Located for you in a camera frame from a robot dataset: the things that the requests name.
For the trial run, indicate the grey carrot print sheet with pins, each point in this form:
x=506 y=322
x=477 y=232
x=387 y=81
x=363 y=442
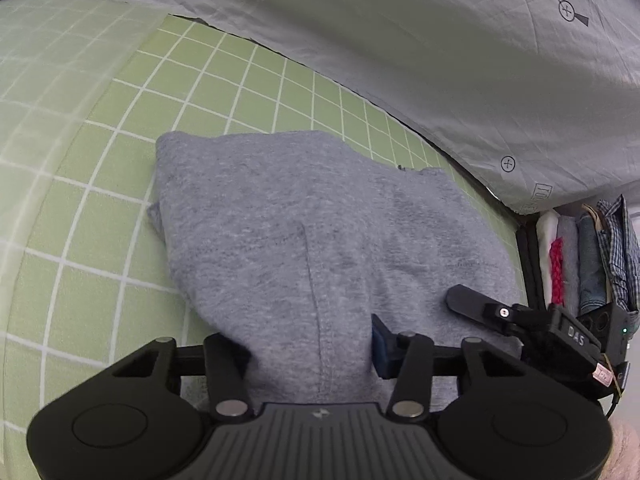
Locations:
x=538 y=99

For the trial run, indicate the bare operator hand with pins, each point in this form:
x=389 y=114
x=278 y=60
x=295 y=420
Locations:
x=624 y=460

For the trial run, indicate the blue checked shirt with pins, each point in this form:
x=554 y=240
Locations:
x=620 y=253

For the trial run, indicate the black folded garment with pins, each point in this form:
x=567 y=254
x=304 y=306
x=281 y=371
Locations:
x=528 y=250

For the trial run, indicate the grey zip hoodie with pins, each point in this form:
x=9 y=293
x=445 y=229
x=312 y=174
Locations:
x=290 y=243

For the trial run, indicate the folded grey garment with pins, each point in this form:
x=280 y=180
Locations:
x=568 y=233

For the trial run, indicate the white folded garment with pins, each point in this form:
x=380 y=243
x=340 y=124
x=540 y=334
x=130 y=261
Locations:
x=547 y=230

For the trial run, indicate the folded blue jeans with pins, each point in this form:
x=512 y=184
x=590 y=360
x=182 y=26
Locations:
x=592 y=286

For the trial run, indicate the beige folded garment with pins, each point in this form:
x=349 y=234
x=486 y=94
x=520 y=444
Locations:
x=595 y=216

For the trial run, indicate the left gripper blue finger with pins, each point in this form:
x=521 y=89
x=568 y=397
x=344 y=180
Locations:
x=385 y=352

